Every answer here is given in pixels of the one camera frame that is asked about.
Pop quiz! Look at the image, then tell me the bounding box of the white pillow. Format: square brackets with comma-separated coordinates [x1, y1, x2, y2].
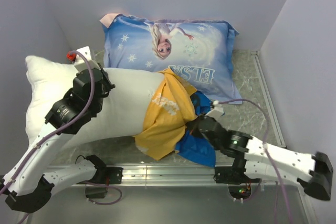
[25, 55, 166, 153]

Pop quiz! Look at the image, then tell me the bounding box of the Mickey blue yellow pillowcase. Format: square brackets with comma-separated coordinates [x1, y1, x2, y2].
[134, 68, 216, 168]

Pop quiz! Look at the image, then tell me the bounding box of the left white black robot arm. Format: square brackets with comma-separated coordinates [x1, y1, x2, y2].
[1, 64, 115, 214]

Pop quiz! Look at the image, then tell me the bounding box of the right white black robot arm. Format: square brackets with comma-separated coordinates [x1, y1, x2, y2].
[186, 115, 334, 201]

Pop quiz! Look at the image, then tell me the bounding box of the Elsa light blue pillow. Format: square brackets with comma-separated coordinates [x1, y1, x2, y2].
[100, 14, 242, 104]

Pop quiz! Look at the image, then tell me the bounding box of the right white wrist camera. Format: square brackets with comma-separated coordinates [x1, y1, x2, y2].
[206, 100, 225, 120]

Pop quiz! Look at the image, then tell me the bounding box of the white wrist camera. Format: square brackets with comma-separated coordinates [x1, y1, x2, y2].
[67, 46, 100, 72]
[206, 100, 225, 120]

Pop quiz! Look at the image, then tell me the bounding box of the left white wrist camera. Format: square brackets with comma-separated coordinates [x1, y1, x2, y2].
[67, 46, 100, 72]

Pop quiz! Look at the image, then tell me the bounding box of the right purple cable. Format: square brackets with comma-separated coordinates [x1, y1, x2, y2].
[216, 99, 292, 224]

